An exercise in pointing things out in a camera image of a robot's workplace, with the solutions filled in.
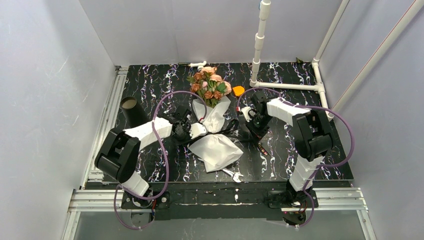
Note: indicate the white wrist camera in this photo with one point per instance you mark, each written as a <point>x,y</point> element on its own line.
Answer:
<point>247,112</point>
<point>197,130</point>

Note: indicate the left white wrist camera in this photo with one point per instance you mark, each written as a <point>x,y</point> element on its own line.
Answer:
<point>197,130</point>

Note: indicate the black ribbon gold lettering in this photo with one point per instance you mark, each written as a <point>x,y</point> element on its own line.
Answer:
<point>239,131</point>

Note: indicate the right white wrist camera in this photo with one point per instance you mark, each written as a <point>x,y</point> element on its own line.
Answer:
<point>247,112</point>

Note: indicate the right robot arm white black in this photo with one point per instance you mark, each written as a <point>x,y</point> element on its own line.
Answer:
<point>313,138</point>

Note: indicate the small white pipe fitting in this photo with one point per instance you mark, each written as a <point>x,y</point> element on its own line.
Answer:
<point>197,65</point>

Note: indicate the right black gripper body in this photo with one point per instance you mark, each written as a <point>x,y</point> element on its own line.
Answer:
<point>257,124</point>

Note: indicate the orange round object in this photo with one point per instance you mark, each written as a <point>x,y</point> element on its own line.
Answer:
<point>238,90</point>

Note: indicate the aluminium frame rail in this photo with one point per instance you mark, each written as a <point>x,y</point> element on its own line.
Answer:
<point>337,217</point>

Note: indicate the white wrapping paper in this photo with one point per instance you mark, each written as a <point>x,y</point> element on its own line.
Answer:
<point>214,149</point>

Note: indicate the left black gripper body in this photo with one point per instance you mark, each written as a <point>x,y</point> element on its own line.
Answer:
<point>185,129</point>

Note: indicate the silver open-end wrench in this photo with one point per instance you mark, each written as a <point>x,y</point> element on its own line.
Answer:
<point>236,176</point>

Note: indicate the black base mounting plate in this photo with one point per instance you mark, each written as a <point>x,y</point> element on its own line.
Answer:
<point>225,200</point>

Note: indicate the white pvc pipe frame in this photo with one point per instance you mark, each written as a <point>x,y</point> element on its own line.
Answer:
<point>370,64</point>

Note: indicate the pink orange flower bunch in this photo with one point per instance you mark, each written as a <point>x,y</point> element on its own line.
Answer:
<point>209,85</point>

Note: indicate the black cylindrical vase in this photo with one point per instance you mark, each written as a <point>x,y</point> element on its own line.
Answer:
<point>133,112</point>

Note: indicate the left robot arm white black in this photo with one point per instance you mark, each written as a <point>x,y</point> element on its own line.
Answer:
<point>118,155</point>

